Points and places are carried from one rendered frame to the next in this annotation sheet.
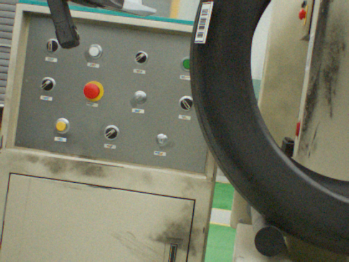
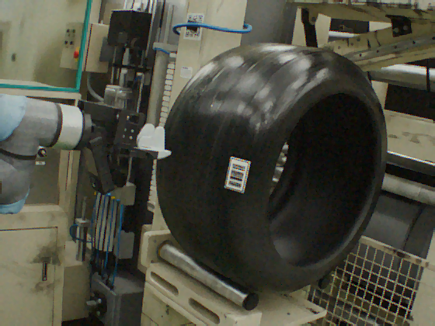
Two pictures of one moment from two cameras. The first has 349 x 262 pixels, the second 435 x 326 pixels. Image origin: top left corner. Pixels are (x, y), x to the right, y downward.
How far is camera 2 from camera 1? 0.91 m
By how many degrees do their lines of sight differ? 47
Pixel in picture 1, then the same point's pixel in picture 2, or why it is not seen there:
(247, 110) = (262, 233)
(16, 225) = not seen: outside the picture
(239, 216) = (151, 258)
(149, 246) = (29, 267)
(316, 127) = not seen: hidden behind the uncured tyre
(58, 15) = (103, 169)
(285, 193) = (274, 275)
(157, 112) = not seen: hidden behind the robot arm
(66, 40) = (109, 189)
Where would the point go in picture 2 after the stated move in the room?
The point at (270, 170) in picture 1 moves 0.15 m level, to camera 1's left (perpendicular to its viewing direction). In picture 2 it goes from (269, 265) to (221, 279)
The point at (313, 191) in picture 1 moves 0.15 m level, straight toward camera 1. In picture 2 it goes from (287, 270) to (335, 297)
